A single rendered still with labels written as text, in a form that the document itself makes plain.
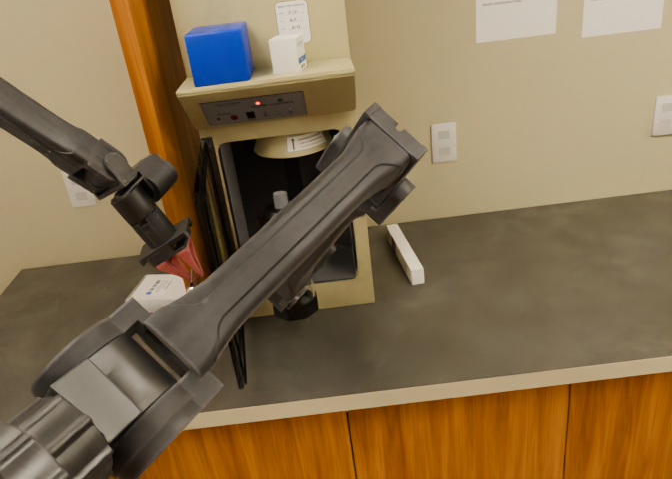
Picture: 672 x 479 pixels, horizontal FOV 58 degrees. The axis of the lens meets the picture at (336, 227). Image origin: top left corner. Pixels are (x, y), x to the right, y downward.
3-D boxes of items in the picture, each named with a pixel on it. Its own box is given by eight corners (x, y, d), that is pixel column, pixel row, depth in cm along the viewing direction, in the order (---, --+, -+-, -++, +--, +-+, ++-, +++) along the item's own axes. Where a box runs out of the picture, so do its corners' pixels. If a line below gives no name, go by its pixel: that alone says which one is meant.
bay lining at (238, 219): (254, 241, 160) (229, 111, 145) (351, 229, 160) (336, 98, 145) (247, 290, 138) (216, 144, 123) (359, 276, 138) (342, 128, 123)
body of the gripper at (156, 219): (149, 252, 110) (122, 222, 107) (194, 223, 109) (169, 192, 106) (144, 269, 105) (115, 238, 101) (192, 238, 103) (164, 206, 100)
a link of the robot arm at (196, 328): (388, 70, 64) (458, 133, 63) (344, 138, 76) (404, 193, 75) (22, 383, 41) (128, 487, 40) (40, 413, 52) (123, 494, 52)
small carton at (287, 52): (281, 67, 114) (276, 35, 111) (307, 66, 113) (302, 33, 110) (273, 74, 110) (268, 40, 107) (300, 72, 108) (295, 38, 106)
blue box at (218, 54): (202, 75, 116) (192, 27, 112) (254, 69, 116) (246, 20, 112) (194, 87, 107) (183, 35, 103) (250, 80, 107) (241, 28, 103)
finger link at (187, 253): (182, 279, 114) (150, 243, 110) (213, 260, 113) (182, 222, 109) (179, 298, 108) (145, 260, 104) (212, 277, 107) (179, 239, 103)
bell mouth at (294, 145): (256, 137, 142) (252, 114, 140) (331, 127, 142) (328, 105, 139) (251, 163, 126) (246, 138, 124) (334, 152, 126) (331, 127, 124)
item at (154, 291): (149, 287, 160) (145, 274, 158) (205, 286, 157) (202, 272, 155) (128, 313, 149) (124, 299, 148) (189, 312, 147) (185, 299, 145)
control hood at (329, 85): (196, 126, 121) (185, 77, 117) (356, 107, 121) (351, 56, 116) (186, 145, 111) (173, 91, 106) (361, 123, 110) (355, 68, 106)
